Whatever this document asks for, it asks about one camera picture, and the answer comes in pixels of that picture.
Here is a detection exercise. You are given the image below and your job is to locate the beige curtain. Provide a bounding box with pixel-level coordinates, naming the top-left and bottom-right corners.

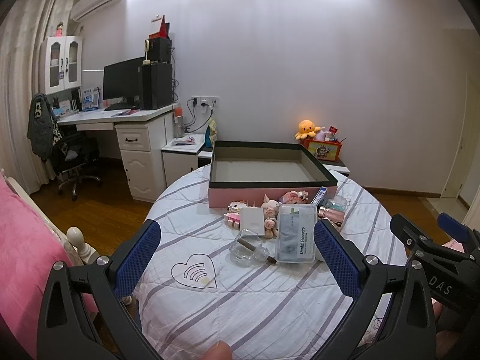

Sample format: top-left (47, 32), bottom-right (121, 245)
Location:
top-left (1, 0), bottom-right (74, 193)

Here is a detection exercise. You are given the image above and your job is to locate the yellow blue snack bag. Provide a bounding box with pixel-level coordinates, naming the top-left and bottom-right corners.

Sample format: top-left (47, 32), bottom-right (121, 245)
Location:
top-left (205, 118), bottom-right (217, 148)

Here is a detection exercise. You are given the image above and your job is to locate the white wall cabinet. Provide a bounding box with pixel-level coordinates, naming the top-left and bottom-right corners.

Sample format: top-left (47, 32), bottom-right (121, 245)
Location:
top-left (39, 36), bottom-right (83, 94)

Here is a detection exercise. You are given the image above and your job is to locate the clear glass bottle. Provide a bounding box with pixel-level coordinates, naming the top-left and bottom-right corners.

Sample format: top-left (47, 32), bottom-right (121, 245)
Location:
top-left (229, 229), bottom-right (277, 267)

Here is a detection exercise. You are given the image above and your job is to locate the black computer tower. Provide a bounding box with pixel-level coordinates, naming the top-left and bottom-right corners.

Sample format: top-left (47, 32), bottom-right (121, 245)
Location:
top-left (140, 62), bottom-right (173, 110)

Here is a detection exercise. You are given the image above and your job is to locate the orange octopus plush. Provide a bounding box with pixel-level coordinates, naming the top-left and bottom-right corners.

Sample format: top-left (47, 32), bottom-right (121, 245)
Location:
top-left (295, 119), bottom-right (321, 141)

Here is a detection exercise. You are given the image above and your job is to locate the person right hand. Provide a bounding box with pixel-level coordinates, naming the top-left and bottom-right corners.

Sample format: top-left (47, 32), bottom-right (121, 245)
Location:
top-left (432, 300), bottom-right (465, 333)

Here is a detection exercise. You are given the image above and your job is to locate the small white box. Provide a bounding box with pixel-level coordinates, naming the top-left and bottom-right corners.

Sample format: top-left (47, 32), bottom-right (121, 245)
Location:
top-left (239, 207), bottom-right (264, 236)

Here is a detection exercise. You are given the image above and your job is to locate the pink storage box black rim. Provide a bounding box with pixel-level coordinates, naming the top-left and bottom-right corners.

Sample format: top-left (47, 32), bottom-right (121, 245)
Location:
top-left (208, 141), bottom-right (338, 208)

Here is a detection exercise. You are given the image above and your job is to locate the white bed post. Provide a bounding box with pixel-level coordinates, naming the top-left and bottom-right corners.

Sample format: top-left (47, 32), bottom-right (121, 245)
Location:
top-left (67, 227), bottom-right (99, 265)

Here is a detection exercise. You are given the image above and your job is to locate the black computer monitor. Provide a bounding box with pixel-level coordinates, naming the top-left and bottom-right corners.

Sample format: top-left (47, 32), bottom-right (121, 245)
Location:
top-left (103, 57), bottom-right (143, 111)

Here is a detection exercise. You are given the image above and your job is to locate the person left hand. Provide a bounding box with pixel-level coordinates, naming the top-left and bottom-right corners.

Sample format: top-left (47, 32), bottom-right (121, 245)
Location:
top-left (201, 340), bottom-right (233, 360)

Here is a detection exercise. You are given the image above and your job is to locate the black office chair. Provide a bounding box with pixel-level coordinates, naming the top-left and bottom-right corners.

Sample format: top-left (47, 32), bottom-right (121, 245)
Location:
top-left (49, 133), bottom-right (102, 202)

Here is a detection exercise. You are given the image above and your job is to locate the white low side cabinet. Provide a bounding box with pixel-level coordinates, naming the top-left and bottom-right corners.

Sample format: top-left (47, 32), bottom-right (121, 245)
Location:
top-left (161, 133), bottom-right (212, 186)

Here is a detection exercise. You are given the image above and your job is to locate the black speaker box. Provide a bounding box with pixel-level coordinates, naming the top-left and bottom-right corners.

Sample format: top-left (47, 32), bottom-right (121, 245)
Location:
top-left (147, 37), bottom-right (173, 63)

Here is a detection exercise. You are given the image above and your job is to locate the clear heart dish blue base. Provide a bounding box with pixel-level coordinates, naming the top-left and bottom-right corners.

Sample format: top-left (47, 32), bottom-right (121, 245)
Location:
top-left (324, 195), bottom-right (349, 212)

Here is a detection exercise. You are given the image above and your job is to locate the orange cap bottle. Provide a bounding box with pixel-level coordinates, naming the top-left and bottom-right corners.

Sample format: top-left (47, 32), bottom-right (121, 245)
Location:
top-left (173, 107), bottom-right (185, 138)

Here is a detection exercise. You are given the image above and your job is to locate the dental flossers clear box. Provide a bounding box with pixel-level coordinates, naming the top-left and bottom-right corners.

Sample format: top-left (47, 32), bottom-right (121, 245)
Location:
top-left (275, 204), bottom-right (317, 263)

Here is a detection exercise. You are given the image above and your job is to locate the pink bed blanket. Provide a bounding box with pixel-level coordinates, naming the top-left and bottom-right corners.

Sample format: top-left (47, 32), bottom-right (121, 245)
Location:
top-left (1, 175), bottom-right (85, 359)

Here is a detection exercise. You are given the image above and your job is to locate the dark hanging jacket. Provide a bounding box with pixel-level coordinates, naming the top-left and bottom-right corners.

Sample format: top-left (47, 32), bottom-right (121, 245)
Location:
top-left (27, 94), bottom-right (63, 162)

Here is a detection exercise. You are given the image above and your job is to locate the orange cartoon storage box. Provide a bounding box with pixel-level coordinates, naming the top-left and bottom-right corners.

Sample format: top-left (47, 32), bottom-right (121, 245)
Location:
top-left (300, 139), bottom-right (343, 162)

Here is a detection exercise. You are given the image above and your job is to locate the striped white table cloth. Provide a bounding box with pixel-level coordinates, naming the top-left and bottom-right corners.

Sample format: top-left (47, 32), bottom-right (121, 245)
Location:
top-left (133, 164), bottom-right (409, 360)

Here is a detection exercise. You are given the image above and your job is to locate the white desk with drawers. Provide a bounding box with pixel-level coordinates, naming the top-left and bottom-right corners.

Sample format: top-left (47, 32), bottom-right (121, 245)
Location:
top-left (58, 105), bottom-right (173, 203)

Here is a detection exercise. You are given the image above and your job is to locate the wall power socket strip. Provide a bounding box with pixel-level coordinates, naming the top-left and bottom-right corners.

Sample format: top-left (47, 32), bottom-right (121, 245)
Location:
top-left (192, 96), bottom-right (220, 108)

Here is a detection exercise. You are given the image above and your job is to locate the rose gold metal canister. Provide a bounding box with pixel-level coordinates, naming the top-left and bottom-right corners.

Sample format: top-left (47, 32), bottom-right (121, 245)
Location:
top-left (317, 205), bottom-right (345, 233)

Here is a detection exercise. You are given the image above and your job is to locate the pink pig plush toy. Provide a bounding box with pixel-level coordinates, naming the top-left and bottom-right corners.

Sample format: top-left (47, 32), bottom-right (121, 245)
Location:
top-left (261, 195), bottom-right (280, 239)

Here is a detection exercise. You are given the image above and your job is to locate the pink block toy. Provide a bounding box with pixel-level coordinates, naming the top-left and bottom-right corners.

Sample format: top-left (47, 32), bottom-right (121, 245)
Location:
top-left (279, 191), bottom-right (308, 205)

